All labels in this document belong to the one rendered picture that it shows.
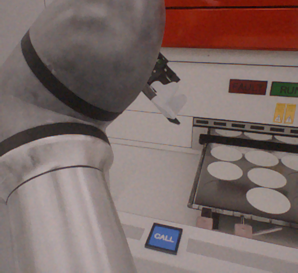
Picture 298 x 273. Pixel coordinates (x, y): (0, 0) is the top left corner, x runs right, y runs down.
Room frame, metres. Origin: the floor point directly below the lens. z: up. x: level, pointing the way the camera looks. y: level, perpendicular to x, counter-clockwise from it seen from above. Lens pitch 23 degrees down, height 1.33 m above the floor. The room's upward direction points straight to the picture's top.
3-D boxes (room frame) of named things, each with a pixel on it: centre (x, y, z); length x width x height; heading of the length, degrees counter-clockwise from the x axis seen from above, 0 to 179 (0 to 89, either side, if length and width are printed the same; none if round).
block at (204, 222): (0.44, -0.10, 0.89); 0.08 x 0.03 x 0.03; 164
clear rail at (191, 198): (0.70, -0.14, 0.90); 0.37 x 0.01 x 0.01; 164
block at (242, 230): (0.42, -0.18, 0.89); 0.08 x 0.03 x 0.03; 164
